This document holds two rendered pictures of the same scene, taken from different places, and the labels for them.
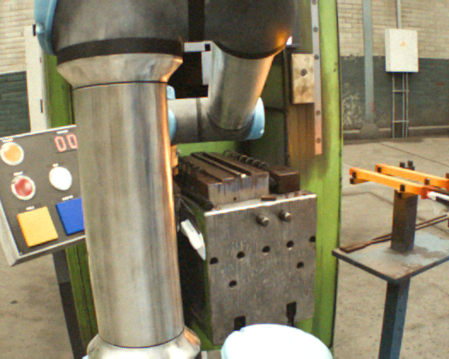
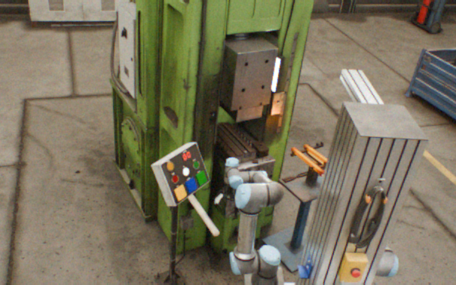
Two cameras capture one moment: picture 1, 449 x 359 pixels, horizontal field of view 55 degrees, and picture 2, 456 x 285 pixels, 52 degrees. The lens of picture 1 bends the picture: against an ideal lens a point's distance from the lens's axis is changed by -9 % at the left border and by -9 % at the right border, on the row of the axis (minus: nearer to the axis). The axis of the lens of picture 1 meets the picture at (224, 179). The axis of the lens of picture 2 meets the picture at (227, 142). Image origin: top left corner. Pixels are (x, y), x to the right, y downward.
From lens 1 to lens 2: 2.04 m
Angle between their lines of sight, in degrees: 21
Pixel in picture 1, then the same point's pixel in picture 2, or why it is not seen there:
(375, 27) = not seen: outside the picture
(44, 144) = (179, 158)
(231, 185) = (240, 157)
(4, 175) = (169, 176)
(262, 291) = not seen: hidden behind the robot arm
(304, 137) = (273, 127)
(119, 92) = (252, 218)
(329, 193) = (280, 148)
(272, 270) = not seen: hidden behind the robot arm
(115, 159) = (249, 227)
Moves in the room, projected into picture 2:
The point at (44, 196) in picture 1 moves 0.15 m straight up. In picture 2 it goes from (181, 180) to (182, 160)
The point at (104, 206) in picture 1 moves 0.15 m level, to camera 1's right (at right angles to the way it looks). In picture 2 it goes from (246, 233) to (276, 233)
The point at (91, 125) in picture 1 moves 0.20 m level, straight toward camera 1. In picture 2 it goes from (246, 222) to (263, 251)
